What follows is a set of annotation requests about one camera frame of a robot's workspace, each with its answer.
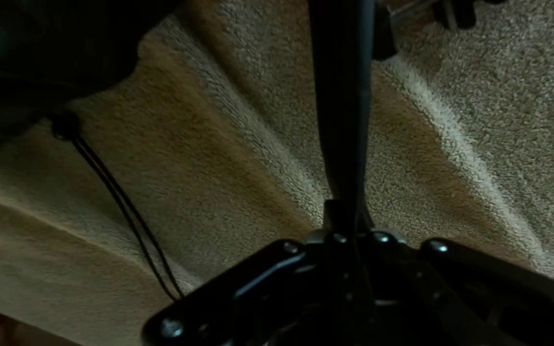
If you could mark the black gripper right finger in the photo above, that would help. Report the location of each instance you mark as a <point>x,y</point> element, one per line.
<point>482,300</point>

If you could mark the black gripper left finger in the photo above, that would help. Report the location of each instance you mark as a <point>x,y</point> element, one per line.
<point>259,300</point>

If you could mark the black fabric cover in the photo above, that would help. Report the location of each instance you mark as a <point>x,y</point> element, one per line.
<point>345,96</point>

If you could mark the black camera stand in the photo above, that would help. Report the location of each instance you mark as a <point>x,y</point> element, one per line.
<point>462,12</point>

